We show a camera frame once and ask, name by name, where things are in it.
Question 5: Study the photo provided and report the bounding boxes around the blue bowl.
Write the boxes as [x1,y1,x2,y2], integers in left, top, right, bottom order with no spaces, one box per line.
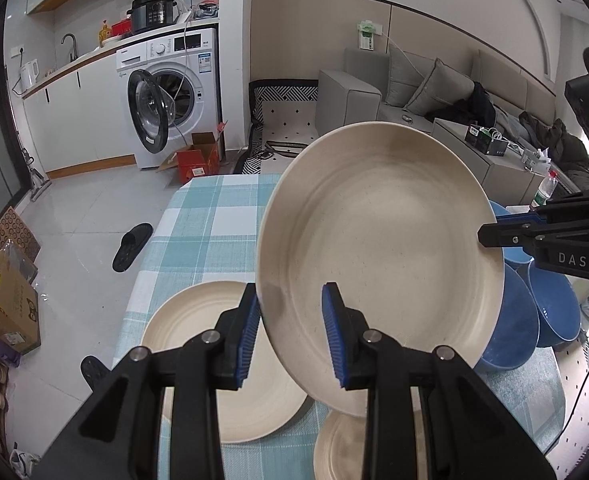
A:
[488,200,536,266]
[527,260,582,349]
[474,260,541,373]

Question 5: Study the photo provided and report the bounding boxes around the grey pillow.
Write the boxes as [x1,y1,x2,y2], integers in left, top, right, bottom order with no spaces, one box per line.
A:
[385,42,437,108]
[405,58,475,118]

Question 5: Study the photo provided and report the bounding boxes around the black and white rug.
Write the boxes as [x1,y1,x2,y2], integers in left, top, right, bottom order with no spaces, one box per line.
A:
[237,80,320,176]

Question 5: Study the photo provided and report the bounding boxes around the black box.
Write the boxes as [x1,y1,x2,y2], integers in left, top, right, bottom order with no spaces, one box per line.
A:
[464,124,507,156]

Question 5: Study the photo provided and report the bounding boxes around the red cardboard box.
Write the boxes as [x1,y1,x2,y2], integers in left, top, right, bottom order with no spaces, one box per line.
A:
[155,121,228,186]

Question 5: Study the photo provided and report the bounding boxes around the black jacket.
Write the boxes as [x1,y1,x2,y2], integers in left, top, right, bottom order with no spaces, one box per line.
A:
[427,82,497,128]

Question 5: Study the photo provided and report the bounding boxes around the white electric kettle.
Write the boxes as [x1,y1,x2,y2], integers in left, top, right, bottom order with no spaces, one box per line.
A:
[20,59,40,88]

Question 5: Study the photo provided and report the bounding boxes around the small white box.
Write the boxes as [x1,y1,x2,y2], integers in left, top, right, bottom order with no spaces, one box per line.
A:
[521,149,550,171]

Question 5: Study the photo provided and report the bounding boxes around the dark padded jacket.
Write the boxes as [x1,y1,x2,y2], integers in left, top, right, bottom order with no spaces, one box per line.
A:
[519,110,589,191]

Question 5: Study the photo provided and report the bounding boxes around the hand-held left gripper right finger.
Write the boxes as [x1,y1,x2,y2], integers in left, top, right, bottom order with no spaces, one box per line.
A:
[321,282,557,480]

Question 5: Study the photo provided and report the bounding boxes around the grey drawer cabinet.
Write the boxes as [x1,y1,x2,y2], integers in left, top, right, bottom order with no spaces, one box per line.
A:
[431,117,550,206]

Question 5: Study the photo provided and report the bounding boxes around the white kitchen base cabinets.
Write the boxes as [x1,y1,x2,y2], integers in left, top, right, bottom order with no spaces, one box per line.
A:
[22,52,138,178]

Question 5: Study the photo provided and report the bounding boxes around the white dotted mat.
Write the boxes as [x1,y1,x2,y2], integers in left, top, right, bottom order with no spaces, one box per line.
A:
[557,345,589,461]

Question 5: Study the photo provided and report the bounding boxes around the black slipper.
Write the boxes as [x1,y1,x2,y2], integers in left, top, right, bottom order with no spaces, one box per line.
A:
[80,355,112,391]
[112,222,154,273]

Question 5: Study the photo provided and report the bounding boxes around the plastic water bottle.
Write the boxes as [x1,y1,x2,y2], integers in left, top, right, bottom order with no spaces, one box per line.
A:
[529,170,560,211]

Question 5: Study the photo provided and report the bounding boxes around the teal checked tablecloth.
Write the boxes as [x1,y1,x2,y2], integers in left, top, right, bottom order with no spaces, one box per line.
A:
[112,174,567,480]

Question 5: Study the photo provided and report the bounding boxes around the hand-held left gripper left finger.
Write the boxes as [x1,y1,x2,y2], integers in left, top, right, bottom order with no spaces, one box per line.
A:
[32,282,262,480]

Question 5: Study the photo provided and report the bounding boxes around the beige plate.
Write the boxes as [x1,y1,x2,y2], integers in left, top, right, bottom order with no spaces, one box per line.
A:
[313,407,425,480]
[141,281,309,444]
[256,121,506,417]

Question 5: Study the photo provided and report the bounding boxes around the black pressure cooker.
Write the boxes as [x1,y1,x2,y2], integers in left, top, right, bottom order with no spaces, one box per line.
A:
[127,0,178,36]

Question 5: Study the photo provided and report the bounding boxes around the white washing machine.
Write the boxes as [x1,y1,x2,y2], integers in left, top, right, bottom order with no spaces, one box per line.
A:
[116,27,224,170]

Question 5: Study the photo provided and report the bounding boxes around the brown cardboard box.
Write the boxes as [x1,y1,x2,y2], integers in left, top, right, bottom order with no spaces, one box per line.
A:
[0,250,42,353]

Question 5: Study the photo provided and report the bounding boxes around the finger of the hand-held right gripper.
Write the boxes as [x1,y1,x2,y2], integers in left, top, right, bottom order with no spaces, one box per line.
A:
[497,187,589,226]
[477,217,589,261]

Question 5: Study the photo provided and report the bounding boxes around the patterned cardboard sheet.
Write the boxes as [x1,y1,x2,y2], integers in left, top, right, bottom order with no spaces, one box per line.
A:
[0,207,40,276]

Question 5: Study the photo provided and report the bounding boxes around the pile of cloths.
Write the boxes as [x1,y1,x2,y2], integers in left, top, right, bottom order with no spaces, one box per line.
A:
[177,2,220,23]

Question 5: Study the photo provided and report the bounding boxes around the grey sofa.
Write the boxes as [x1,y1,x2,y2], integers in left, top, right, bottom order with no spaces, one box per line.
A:
[317,47,589,191]

